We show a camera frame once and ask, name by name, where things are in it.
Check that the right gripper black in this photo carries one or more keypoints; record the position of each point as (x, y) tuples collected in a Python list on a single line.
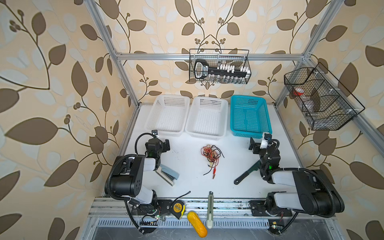
[(257, 147)]

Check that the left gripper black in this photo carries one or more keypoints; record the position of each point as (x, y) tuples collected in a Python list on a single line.
[(162, 144)]

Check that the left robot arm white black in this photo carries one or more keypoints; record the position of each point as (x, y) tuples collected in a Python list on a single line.
[(125, 180)]

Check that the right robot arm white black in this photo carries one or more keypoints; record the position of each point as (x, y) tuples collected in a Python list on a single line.
[(315, 195)]

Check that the green black pipe wrench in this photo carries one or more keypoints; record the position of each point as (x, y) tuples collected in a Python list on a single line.
[(253, 168)]

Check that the teal plastic basket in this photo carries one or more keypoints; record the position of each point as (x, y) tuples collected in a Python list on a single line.
[(249, 117)]

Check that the grey blue stapler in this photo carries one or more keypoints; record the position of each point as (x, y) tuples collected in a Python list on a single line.
[(167, 174)]

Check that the left white plastic basket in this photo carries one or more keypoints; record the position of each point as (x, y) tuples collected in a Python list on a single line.
[(168, 115)]

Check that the white plastic basket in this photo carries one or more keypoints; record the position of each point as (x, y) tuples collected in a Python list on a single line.
[(168, 115), (208, 118)]

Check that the middle white plastic basket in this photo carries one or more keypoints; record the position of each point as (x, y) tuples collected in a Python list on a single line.
[(208, 118)]

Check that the yellow black tape measure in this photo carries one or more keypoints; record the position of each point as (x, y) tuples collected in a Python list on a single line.
[(178, 207)]

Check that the black socket tool set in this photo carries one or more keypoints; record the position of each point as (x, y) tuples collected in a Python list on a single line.
[(202, 70)]

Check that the yellow corn cob toy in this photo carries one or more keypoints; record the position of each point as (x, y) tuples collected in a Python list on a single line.
[(197, 224)]

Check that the white utility knife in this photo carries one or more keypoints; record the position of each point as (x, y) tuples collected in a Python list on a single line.
[(210, 213)]

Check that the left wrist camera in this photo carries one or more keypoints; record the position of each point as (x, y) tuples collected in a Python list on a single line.
[(154, 132)]

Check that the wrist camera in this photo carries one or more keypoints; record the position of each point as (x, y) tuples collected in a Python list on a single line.
[(265, 140), (154, 132)]

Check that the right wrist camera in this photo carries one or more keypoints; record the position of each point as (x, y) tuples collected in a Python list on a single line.
[(265, 140)]

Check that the right black wire basket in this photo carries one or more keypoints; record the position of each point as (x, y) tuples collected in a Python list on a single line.
[(327, 104)]

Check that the black wire basket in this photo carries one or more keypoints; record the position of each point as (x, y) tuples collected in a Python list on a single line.
[(236, 57), (327, 104)]

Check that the back black wire basket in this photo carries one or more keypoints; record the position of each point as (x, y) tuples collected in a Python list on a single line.
[(236, 57)]

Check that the aluminium frame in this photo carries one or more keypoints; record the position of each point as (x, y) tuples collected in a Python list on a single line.
[(321, 62)]

